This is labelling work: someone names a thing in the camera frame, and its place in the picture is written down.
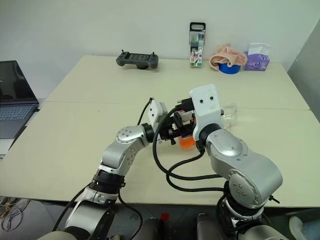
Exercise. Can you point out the marker pen set box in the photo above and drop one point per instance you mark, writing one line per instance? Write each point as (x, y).
(197, 50)

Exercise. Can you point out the grey handheld game controller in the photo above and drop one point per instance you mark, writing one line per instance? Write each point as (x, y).
(137, 60)

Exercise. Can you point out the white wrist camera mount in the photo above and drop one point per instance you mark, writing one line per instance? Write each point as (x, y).
(206, 110)
(156, 112)

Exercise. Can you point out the dark grey laptop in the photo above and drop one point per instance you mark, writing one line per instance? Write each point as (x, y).
(15, 82)

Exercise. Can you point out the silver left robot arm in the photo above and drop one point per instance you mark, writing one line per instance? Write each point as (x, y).
(125, 136)

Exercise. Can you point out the clear plastic container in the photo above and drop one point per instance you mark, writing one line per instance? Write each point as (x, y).
(231, 112)

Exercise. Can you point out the pink cloth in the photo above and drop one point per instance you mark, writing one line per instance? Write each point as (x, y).
(232, 55)

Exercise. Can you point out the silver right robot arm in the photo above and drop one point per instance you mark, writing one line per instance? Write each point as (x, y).
(237, 155)

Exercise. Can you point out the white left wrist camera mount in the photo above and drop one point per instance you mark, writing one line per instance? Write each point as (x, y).
(156, 112)

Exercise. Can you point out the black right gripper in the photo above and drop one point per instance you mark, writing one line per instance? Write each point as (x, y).
(221, 113)

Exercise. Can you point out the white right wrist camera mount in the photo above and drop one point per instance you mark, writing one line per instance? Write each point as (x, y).
(206, 110)

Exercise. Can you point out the blue tape roll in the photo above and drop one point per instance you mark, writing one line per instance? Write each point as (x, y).
(228, 70)

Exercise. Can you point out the purple tissue box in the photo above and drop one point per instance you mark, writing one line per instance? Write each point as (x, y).
(257, 62)

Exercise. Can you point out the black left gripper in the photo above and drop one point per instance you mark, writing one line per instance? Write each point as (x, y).
(166, 135)

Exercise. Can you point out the clear bottle with orange drink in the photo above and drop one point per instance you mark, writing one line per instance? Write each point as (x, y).
(187, 143)

